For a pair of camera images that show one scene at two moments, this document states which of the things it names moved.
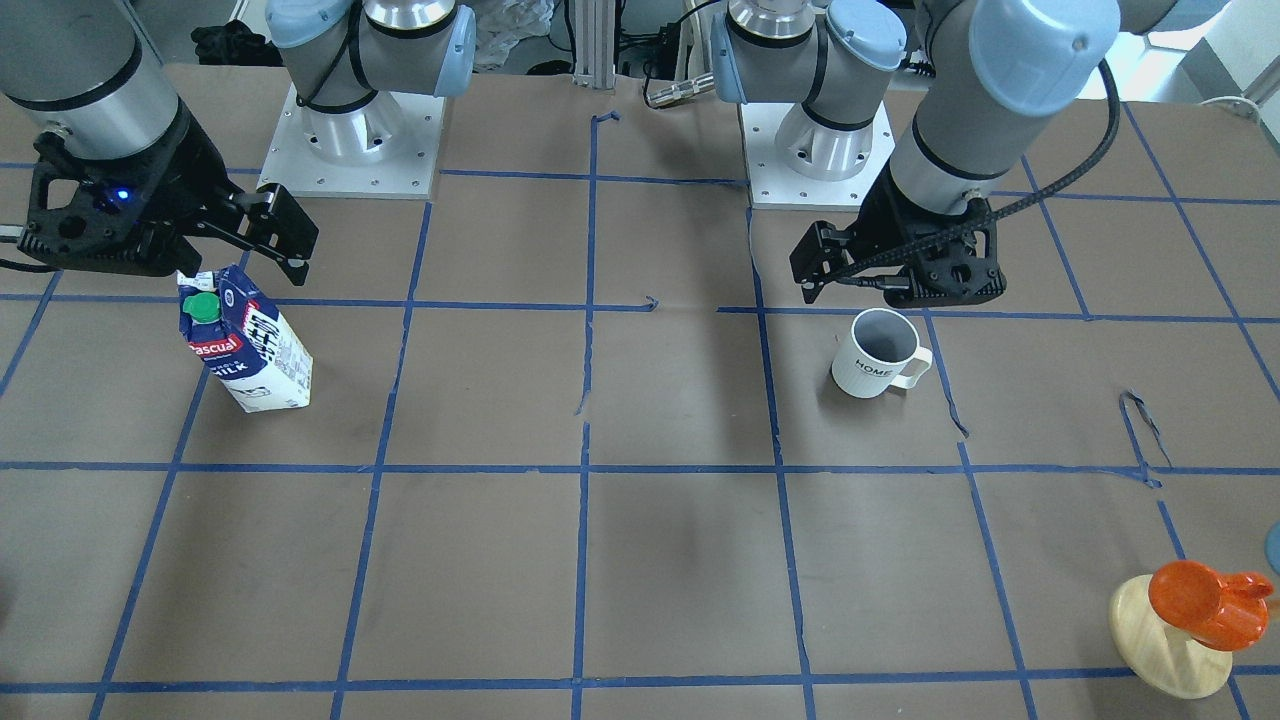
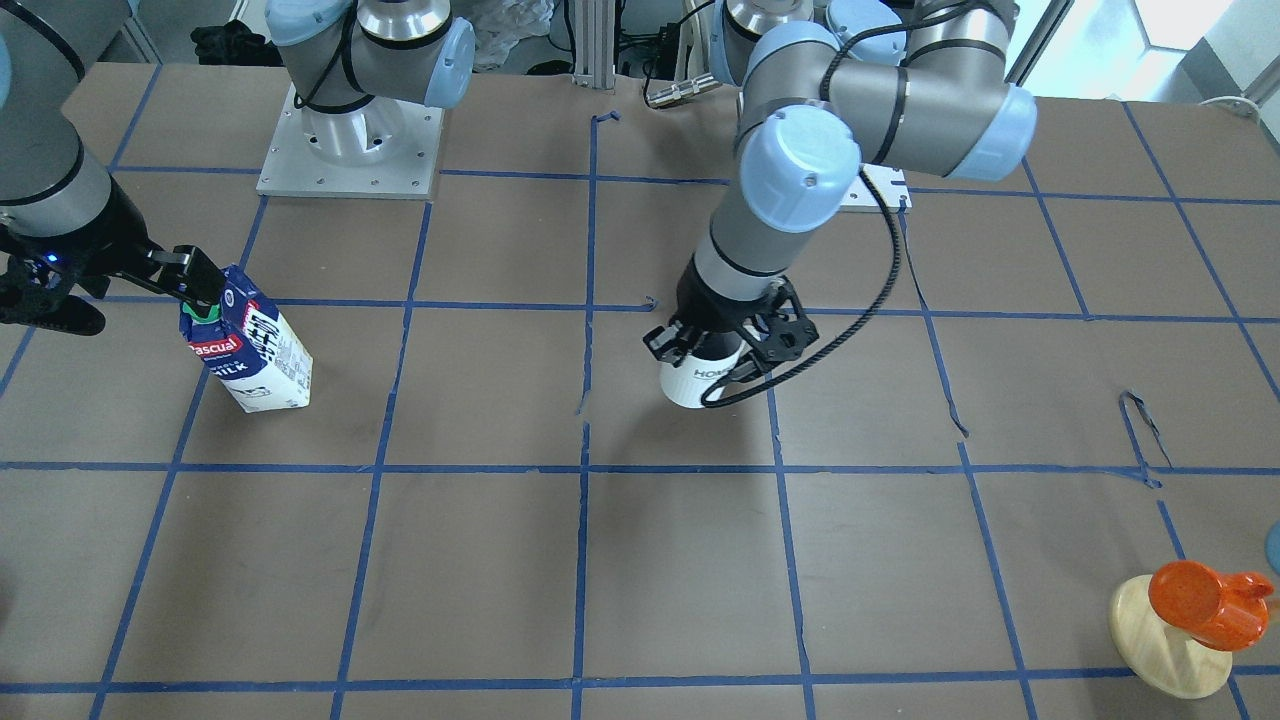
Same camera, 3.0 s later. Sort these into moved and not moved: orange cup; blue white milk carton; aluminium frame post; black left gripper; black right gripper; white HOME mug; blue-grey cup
Moved: black left gripper; black right gripper; white HOME mug
Not moved: blue-grey cup; aluminium frame post; orange cup; blue white milk carton
